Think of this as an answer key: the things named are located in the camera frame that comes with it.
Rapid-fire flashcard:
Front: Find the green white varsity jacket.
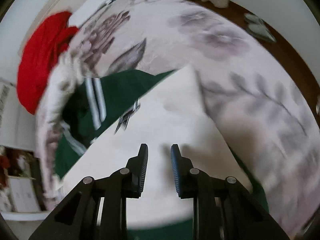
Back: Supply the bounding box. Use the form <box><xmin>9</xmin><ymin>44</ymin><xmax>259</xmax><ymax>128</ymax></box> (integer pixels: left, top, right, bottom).
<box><xmin>55</xmin><ymin>67</ymin><xmax>268</xmax><ymax>239</ymax></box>

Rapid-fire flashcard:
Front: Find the white drawer unit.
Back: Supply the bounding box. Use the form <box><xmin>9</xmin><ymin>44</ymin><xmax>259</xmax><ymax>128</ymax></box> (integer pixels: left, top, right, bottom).
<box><xmin>1</xmin><ymin>146</ymin><xmax>48</xmax><ymax>222</ymax></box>

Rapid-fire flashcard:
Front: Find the floral fleece bed blanket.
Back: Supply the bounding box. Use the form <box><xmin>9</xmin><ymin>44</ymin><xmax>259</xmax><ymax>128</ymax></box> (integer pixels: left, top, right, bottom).
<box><xmin>36</xmin><ymin>0</ymin><xmax>319</xmax><ymax>238</ymax></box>

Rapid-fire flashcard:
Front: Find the red duvet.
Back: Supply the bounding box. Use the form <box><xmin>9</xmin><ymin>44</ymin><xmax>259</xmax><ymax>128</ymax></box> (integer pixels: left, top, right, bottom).
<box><xmin>16</xmin><ymin>11</ymin><xmax>79</xmax><ymax>115</ymax></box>

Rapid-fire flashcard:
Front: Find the grey slipper pair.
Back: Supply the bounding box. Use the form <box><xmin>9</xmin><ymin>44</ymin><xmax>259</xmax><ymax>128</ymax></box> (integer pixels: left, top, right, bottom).
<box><xmin>244</xmin><ymin>13</ymin><xmax>276</xmax><ymax>43</ymax></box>

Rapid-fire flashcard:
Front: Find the white pillow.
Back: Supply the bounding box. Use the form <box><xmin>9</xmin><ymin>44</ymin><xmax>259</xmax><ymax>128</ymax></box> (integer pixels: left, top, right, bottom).
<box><xmin>68</xmin><ymin>0</ymin><xmax>114</xmax><ymax>28</ymax></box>

